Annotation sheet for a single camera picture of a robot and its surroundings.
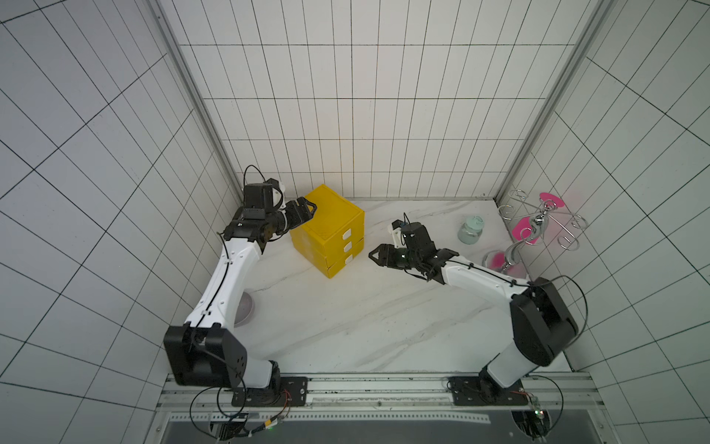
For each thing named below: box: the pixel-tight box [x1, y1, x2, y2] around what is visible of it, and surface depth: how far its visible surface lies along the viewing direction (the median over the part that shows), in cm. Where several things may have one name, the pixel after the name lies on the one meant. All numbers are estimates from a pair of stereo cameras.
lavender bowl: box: [233, 291, 255, 328], surface depth 83 cm
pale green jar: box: [457, 215, 486, 246], surface depth 104 cm
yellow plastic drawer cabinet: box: [289, 184, 366, 279], surface depth 87 cm
